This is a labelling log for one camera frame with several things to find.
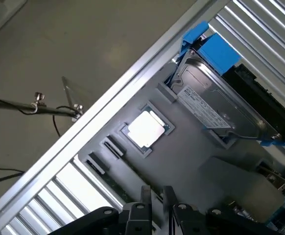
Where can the graphics card with metal bracket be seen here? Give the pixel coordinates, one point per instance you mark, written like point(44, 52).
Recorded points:
point(274, 176)

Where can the clear acrylic plate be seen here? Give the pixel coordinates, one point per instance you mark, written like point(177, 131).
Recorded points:
point(71, 93)

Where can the grey box corner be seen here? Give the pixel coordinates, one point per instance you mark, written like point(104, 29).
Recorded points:
point(0, 14)

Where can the black disk carrier frame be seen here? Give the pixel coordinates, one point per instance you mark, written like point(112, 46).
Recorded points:
point(255, 98)

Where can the black camera stand rod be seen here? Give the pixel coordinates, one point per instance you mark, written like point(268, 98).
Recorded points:
point(10, 104)

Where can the grey plastic parts rack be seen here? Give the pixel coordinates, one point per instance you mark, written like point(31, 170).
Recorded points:
point(189, 147)

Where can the blue disk caddy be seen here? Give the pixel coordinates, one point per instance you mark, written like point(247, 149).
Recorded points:
point(218, 52)

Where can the silver CPU chip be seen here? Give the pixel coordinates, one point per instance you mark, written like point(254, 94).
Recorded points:
point(146, 128)

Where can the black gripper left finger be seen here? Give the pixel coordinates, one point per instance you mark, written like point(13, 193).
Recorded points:
point(146, 208)

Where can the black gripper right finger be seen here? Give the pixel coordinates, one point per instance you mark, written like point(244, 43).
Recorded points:
point(168, 200)

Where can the silver hard disk drive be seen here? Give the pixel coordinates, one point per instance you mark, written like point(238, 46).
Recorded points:
point(218, 98)

